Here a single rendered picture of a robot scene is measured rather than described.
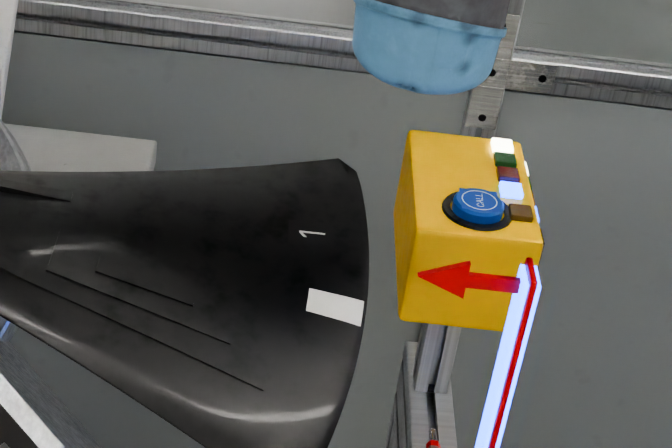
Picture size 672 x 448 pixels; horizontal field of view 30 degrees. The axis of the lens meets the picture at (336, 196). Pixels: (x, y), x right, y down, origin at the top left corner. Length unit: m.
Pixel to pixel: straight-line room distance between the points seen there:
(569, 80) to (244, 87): 0.37
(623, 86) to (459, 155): 0.45
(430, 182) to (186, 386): 0.41
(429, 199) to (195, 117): 0.53
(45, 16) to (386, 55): 0.87
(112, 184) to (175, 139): 0.74
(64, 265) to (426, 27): 0.23
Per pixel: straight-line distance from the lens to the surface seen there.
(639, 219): 1.56
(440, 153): 1.05
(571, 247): 1.57
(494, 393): 0.76
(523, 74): 1.43
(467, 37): 0.61
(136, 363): 0.66
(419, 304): 0.99
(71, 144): 1.43
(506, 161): 1.05
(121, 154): 1.41
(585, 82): 1.47
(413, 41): 0.60
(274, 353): 0.68
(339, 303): 0.70
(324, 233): 0.73
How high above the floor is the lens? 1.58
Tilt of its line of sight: 32 degrees down
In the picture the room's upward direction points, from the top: 8 degrees clockwise
